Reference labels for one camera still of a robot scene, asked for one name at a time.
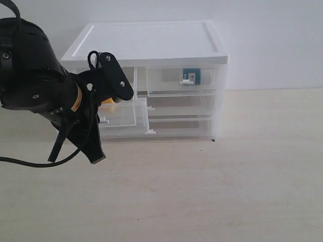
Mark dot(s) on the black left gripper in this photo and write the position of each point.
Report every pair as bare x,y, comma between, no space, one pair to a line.
80,124

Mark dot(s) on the yellow sponge block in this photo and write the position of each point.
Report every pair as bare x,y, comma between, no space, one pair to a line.
108,101

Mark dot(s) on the white capped teal bottle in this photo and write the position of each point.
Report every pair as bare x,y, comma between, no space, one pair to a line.
196,76

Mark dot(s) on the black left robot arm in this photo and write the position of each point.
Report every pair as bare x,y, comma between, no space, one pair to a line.
32,79

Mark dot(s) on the clear bottom wide drawer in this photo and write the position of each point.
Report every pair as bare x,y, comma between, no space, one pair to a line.
184,127

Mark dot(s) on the clear wide drawer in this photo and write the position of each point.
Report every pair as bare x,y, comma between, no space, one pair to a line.
181,105
184,127

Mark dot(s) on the white plastic drawer cabinet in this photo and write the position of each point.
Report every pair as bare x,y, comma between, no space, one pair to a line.
144,45

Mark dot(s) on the clear middle wide drawer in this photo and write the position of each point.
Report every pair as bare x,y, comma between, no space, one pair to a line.
181,105

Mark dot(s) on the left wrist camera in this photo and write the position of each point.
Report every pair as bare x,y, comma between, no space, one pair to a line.
108,78

